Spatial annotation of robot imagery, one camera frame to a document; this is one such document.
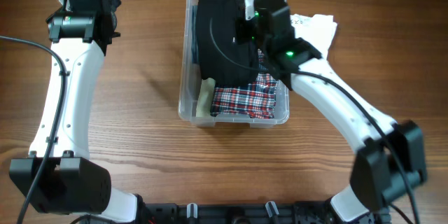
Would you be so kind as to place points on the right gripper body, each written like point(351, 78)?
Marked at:
point(246, 31)

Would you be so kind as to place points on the white t-shirt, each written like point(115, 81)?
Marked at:
point(319, 30)

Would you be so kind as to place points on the black garment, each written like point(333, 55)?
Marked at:
point(223, 54)

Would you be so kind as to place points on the plaid shirt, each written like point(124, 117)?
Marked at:
point(256, 100)

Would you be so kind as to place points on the blue denim jeans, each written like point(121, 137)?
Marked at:
point(195, 58)

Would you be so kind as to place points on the cream cloth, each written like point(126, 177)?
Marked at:
point(206, 95)

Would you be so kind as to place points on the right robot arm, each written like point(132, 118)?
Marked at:
point(389, 157)

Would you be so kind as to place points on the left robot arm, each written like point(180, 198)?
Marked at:
point(57, 175)

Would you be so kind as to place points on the clear plastic storage container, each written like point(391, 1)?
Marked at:
point(191, 82)

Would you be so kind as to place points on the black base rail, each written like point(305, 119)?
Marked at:
point(297, 213)

